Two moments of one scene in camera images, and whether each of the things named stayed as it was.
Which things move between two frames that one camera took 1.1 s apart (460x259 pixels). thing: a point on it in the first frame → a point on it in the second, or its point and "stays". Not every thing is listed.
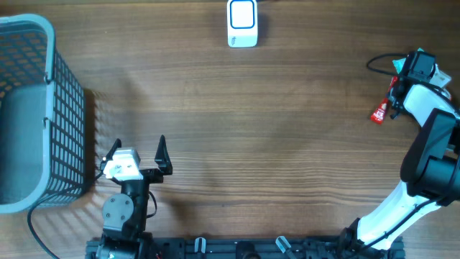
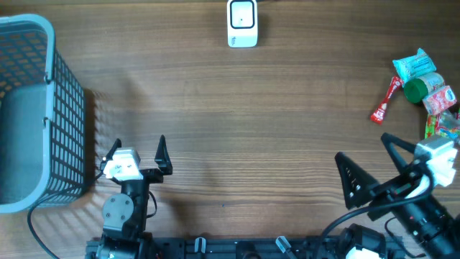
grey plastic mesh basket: [42, 119] stays
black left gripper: [156, 175] stays
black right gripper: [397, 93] → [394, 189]
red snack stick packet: [378, 116] stays
